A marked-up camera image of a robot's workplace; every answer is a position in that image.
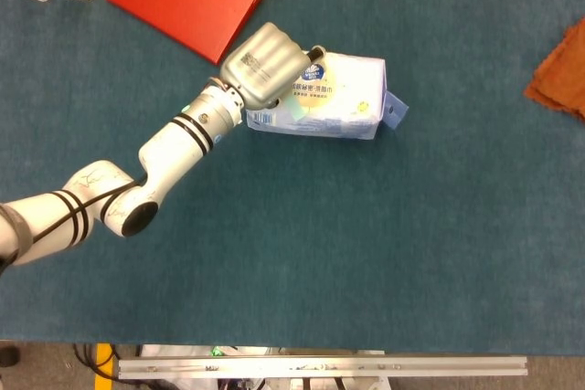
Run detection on white plastic bag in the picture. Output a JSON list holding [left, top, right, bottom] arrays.
[[138, 343, 275, 359]]

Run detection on white blue tissue pack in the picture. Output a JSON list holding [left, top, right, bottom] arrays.
[[245, 50, 410, 141]]

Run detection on aluminium profile rail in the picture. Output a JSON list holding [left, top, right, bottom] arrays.
[[117, 355, 529, 381]]

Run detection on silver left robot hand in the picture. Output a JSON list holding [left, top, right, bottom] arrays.
[[218, 22, 326, 111]]

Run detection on black cables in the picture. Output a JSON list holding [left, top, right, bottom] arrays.
[[72, 343, 122, 382]]

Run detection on brown folded cloth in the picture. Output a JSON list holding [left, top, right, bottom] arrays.
[[523, 16, 585, 124]]

